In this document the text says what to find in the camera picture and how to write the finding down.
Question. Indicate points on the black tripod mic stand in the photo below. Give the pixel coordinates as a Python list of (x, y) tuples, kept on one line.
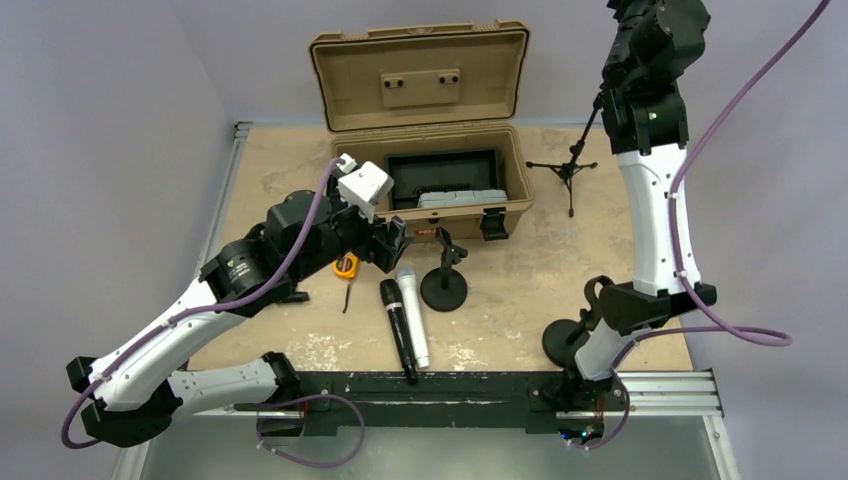
[(568, 170)]

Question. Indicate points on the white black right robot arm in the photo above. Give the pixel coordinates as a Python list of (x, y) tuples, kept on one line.
[(645, 119)]

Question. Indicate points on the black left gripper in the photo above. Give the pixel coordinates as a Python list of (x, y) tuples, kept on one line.
[(384, 252)]

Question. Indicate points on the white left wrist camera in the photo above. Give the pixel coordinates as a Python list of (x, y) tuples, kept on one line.
[(362, 185)]

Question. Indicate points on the black T-shaped pipe fitting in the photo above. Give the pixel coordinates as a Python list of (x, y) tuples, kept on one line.
[(295, 297)]

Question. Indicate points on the tan plastic toolbox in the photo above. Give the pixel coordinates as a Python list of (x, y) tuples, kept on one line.
[(422, 89)]

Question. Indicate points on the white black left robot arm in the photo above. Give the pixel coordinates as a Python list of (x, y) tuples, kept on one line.
[(133, 394)]

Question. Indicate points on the white handheld microphone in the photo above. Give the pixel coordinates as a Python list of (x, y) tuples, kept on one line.
[(407, 281)]

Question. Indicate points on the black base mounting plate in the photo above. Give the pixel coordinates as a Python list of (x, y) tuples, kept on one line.
[(538, 402)]

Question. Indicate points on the black handheld microphone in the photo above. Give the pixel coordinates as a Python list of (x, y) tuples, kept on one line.
[(393, 304)]

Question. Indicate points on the black round-base mic stand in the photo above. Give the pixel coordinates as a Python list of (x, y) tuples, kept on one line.
[(444, 289)]

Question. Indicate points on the yellow tape measure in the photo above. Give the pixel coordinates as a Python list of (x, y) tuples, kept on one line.
[(346, 268)]

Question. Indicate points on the grey plastic case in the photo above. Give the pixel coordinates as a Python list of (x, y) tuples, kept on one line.
[(432, 200)]

